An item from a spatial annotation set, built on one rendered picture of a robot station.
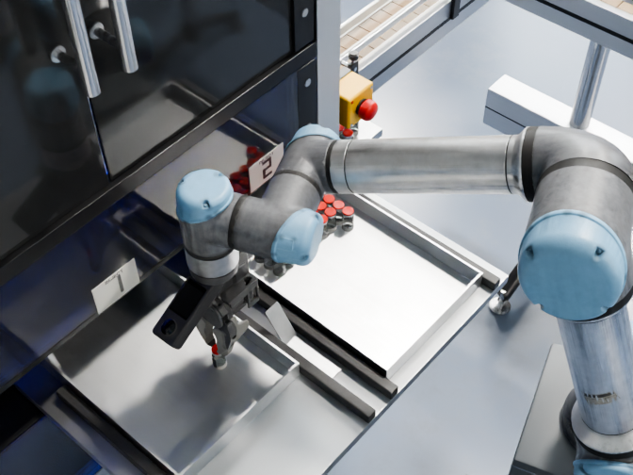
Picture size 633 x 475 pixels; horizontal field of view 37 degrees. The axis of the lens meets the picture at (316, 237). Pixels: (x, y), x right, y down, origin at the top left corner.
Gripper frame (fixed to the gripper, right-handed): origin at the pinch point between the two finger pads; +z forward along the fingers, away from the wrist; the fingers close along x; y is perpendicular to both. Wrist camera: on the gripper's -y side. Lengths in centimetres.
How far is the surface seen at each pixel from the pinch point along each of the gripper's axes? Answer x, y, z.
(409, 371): -23.7, 19.7, 5.4
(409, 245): -7.5, 40.5, 5.2
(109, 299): 14.9, -7.3, -7.1
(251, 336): -0.6, 7.1, 4.0
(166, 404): 1.1, -10.3, 5.2
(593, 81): -1, 122, 23
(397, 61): 26, 80, 6
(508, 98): 20, 120, 38
